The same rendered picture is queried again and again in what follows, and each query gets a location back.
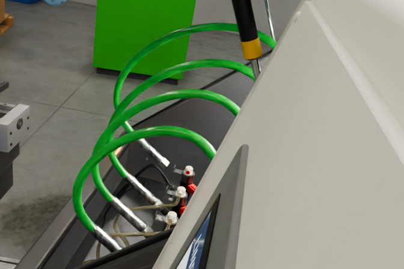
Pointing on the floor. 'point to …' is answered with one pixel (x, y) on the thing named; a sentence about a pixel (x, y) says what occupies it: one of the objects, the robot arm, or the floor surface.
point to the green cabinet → (144, 19)
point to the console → (321, 137)
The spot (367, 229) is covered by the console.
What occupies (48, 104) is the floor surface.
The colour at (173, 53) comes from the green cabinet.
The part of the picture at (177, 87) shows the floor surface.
